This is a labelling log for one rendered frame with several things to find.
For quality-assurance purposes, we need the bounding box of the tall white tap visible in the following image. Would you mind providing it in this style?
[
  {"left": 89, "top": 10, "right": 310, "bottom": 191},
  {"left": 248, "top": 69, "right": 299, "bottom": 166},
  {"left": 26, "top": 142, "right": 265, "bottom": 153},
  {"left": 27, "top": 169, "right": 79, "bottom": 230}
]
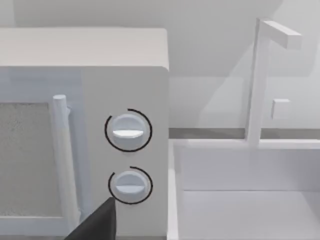
[{"left": 245, "top": 17, "right": 303, "bottom": 148}]

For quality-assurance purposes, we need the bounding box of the microwave door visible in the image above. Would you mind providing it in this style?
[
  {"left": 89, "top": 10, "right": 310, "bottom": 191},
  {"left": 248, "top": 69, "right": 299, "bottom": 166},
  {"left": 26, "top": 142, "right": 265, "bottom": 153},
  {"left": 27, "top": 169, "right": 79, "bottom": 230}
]
[{"left": 0, "top": 68, "right": 85, "bottom": 237}]

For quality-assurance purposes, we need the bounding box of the white microwave door handle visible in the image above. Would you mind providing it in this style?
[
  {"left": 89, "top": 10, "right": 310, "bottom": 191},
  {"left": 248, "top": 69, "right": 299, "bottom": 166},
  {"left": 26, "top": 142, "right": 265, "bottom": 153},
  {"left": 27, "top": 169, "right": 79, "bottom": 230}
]
[{"left": 52, "top": 94, "right": 82, "bottom": 228}]

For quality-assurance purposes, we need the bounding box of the white microwave knob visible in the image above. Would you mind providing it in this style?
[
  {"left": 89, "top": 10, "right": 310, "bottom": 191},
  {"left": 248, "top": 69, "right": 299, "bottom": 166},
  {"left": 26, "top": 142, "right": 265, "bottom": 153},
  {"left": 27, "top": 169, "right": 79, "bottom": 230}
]
[
  {"left": 104, "top": 108, "right": 153, "bottom": 153},
  {"left": 107, "top": 165, "right": 154, "bottom": 205}
]

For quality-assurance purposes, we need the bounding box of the pale microwave oven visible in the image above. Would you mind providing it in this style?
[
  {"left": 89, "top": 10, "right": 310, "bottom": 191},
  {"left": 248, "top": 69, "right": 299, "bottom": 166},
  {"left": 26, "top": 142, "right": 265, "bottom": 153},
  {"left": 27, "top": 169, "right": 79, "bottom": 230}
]
[{"left": 0, "top": 27, "right": 171, "bottom": 238}]

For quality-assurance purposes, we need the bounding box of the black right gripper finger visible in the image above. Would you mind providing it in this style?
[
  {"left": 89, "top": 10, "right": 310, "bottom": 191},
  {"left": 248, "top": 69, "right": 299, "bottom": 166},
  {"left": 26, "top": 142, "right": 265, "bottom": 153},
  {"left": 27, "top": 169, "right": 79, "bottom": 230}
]
[{"left": 64, "top": 196, "right": 118, "bottom": 240}]

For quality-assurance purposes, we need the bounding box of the white sink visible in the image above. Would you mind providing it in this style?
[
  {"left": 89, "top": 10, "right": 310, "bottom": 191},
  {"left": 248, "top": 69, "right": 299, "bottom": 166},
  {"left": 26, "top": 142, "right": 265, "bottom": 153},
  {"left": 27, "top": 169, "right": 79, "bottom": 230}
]
[{"left": 166, "top": 138, "right": 320, "bottom": 240}]

